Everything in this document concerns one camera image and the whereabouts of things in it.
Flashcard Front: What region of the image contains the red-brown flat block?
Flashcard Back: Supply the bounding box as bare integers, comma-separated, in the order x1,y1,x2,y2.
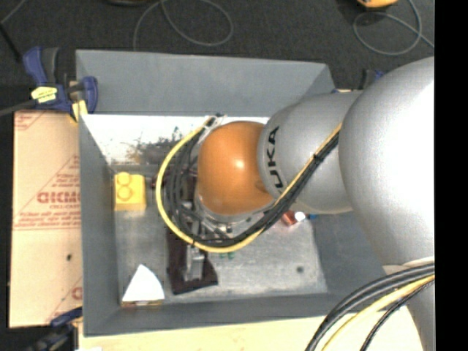
160,175,219,295

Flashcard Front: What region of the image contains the white wedge-shaped block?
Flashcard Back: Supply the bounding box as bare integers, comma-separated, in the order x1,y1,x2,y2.
121,263,166,308

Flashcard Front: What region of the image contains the yellow toy building block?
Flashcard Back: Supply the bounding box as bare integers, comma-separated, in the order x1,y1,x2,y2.
113,171,147,212

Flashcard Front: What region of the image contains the brown cardboard board red print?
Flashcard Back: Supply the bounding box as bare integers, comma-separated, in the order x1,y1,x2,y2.
7,109,84,329

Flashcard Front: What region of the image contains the grey metal bin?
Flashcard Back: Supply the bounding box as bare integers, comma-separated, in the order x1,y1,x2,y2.
75,49,385,336

